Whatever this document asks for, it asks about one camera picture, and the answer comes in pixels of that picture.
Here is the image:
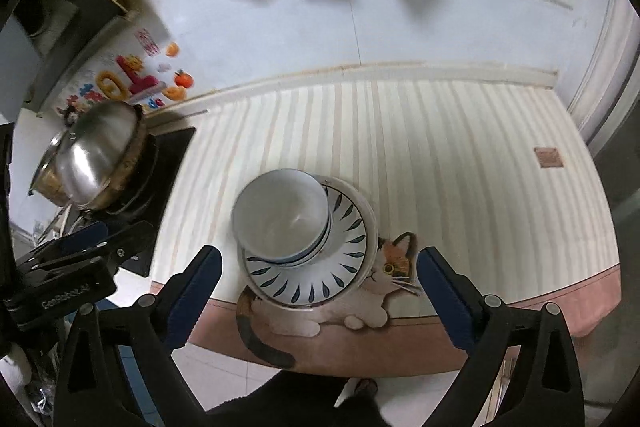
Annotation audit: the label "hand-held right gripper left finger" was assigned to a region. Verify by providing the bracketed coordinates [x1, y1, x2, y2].
[52, 244, 224, 427]

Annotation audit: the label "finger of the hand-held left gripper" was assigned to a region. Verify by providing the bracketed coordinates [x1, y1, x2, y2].
[62, 220, 157, 269]
[14, 221, 110, 269]

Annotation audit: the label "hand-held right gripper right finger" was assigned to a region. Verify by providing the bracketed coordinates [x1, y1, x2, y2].
[417, 246, 587, 427]

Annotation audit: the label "plain white plate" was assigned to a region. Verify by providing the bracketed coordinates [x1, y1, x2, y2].
[247, 176, 380, 309]

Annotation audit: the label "white plate blue leaf pattern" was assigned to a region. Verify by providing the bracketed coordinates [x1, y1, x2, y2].
[242, 184, 369, 306]

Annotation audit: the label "white bowl with colourful dots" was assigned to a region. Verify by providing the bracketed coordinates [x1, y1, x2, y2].
[231, 169, 332, 260]

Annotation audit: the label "cat-shaped mat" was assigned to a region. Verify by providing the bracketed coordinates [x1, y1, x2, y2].
[236, 232, 424, 368]

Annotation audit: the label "stainless steel wok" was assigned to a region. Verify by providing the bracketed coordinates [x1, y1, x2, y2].
[29, 100, 149, 212]

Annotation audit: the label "black stove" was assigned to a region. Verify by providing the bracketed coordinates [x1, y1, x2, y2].
[65, 127, 197, 279]

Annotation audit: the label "person's dark clothing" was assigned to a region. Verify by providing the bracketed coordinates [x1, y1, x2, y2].
[204, 369, 397, 427]

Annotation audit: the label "striped table cover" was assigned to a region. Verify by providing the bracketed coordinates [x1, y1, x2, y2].
[150, 79, 624, 379]

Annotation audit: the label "small brown square patch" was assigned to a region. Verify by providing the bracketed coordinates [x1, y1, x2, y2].
[533, 147, 566, 168]

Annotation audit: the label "dark range hood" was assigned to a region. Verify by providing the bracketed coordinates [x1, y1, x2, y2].
[0, 0, 130, 118]

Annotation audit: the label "colourful wall stickers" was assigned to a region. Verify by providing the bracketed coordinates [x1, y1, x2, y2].
[56, 28, 195, 118]

